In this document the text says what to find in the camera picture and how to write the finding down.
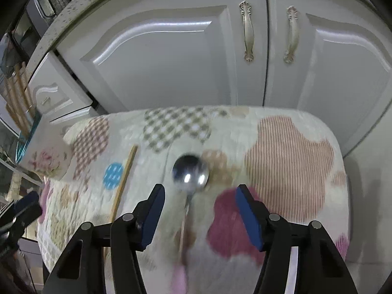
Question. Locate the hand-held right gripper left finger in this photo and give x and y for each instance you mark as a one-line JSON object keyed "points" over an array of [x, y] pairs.
{"points": [[153, 217]]}

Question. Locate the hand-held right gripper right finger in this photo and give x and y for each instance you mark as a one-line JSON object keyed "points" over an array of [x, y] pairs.
{"points": [[248, 217]]}

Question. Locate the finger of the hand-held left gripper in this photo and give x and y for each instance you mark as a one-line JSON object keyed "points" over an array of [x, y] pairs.
{"points": [[10, 235], [27, 208]]}

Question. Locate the white floral utensil holder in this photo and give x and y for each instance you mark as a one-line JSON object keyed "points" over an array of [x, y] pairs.
{"points": [[46, 159]]}

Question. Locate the long bamboo chopstick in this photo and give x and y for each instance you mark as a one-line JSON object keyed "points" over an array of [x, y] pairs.
{"points": [[127, 171]]}

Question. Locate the group of wooden chopsticks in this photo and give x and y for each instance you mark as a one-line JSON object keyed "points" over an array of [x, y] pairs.
{"points": [[18, 92]]}

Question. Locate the patchwork patterned blanket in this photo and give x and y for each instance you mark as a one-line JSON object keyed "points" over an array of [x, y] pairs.
{"points": [[275, 165]]}

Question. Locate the white drawer front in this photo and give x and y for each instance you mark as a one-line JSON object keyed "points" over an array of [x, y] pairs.
{"points": [[58, 92]]}

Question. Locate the white cabinet door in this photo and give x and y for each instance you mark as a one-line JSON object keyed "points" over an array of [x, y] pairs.
{"points": [[337, 73], [168, 61]]}

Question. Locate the speckled countertop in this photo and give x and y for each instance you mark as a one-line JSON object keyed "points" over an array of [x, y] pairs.
{"points": [[61, 15]]}

